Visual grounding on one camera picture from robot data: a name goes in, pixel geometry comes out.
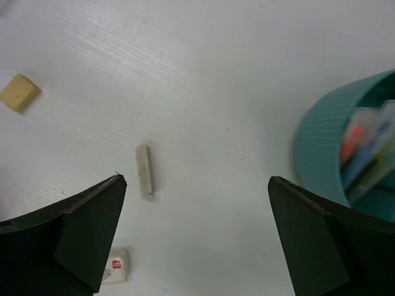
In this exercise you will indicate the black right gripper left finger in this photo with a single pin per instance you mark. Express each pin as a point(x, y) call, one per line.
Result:
point(62, 249)

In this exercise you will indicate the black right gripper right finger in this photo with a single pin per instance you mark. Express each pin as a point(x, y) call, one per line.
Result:
point(331, 249)

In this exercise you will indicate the blue green ruler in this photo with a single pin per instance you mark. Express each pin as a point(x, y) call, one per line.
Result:
point(383, 129)

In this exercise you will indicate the orange yellow highlighter pack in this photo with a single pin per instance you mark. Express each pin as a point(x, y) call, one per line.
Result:
point(359, 130)

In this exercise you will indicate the white patterned eraser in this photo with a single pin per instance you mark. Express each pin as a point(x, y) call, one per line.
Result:
point(117, 267)

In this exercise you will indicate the teal round desk organizer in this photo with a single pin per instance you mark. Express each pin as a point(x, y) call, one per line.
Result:
point(318, 139)

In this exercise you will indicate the small tan eraser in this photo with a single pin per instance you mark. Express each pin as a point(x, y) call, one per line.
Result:
point(19, 93)

